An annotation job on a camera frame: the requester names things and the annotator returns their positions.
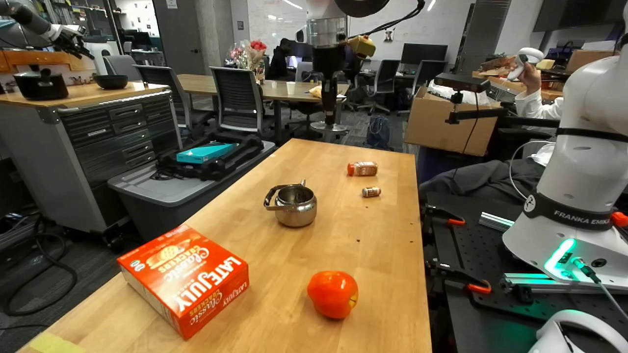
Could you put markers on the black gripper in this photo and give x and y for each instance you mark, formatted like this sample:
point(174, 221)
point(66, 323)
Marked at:
point(327, 60)

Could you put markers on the silver kettle lid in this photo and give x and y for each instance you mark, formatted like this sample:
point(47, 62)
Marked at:
point(329, 131)

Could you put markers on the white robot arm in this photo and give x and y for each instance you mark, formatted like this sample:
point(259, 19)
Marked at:
point(565, 227)

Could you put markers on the silver metal kettle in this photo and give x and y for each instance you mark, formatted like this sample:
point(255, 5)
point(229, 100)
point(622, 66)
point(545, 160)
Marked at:
point(292, 204)

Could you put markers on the wooden office desk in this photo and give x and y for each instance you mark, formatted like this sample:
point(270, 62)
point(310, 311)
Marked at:
point(272, 90)

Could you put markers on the orange spice bottle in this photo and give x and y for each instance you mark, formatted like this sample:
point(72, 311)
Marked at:
point(361, 168)

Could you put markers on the grey office chair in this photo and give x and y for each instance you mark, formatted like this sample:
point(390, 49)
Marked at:
point(239, 103)

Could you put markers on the cardboard box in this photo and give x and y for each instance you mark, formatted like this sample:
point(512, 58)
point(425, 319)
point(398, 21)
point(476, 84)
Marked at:
point(429, 123)

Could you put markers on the teal case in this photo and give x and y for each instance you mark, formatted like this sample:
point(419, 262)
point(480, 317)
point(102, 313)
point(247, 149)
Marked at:
point(196, 154)

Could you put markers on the orange tomato toy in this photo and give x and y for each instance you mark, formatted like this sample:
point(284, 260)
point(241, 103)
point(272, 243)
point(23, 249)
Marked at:
point(331, 292)

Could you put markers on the grey storage bin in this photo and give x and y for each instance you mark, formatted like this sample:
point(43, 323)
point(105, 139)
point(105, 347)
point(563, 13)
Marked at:
point(157, 204)

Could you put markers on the black bowl on cabinet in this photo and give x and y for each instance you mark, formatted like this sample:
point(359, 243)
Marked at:
point(109, 80)

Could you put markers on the orange cracker box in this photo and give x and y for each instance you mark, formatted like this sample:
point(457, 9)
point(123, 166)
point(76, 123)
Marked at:
point(184, 276)

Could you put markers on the grey drawer cabinet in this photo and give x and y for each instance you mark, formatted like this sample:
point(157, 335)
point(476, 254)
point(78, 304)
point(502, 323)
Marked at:
point(66, 149)

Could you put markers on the black pot on cabinet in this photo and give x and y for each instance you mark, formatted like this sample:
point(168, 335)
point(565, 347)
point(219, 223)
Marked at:
point(41, 84)

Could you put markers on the orange handled clamp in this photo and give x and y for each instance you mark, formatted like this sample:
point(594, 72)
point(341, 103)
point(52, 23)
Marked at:
point(457, 274)

